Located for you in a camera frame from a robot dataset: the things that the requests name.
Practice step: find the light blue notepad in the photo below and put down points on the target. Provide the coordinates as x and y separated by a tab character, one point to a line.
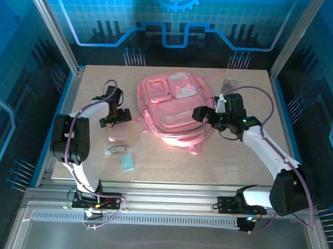
127	162

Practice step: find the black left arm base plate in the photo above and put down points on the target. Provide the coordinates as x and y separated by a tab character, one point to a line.
112	200

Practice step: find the pink backpack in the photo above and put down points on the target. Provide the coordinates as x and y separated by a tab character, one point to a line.
177	114

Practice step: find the aluminium base frame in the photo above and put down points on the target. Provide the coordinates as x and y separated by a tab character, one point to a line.
166	195

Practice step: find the blue printed side panel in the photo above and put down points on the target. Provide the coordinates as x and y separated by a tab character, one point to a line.
15	70
321	80

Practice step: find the clear pouch with protractor set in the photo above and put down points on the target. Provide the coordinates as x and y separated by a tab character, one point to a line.
229	83

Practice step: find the aluminium frame post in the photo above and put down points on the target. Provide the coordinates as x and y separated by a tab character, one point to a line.
292	38
53	25

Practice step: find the blue printed backdrop panel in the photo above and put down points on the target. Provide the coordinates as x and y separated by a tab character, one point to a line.
170	20

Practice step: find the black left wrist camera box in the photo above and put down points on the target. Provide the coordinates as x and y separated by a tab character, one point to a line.
125	116

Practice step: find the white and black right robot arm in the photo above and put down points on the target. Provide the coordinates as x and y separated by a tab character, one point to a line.
264	149

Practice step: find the black controller box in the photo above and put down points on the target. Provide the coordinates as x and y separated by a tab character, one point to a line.
243	225

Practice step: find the small clear plastic box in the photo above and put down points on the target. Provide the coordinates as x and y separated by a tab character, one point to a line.
117	149

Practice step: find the pink pencil case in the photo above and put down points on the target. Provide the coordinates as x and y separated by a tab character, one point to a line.
118	135

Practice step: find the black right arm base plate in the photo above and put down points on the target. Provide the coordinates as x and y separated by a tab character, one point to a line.
225	204

